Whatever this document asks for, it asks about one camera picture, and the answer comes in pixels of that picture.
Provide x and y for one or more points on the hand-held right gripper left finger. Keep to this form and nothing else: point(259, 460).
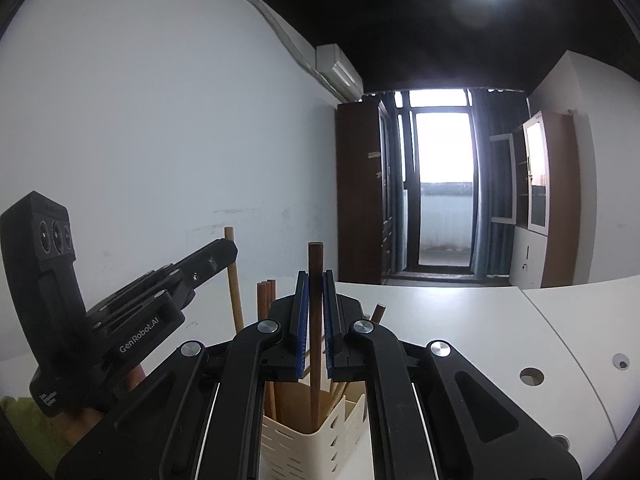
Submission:
point(301, 330)

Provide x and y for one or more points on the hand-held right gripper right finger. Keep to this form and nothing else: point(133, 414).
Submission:
point(328, 330)

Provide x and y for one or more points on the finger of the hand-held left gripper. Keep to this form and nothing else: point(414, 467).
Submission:
point(210, 260)

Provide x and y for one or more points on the cream plastic utensil holder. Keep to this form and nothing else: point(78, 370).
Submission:
point(310, 455)

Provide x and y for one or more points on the person's left hand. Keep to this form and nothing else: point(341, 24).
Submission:
point(80, 425)

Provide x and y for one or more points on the green clothing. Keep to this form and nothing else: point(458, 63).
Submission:
point(25, 435)

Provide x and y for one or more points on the dark brown wardrobe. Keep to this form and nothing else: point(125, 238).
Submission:
point(357, 185)

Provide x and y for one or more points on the dark blue curtain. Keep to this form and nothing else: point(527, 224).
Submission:
point(492, 110)
point(395, 160)

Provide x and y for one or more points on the glass balcony door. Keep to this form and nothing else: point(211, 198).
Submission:
point(445, 160)

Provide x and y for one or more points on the white air conditioner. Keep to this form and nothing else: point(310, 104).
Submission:
point(340, 70)

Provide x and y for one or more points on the brown glass door cabinet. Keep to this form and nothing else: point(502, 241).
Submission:
point(560, 185)

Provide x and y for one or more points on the grey wall conduit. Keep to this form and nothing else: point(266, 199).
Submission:
point(280, 30)

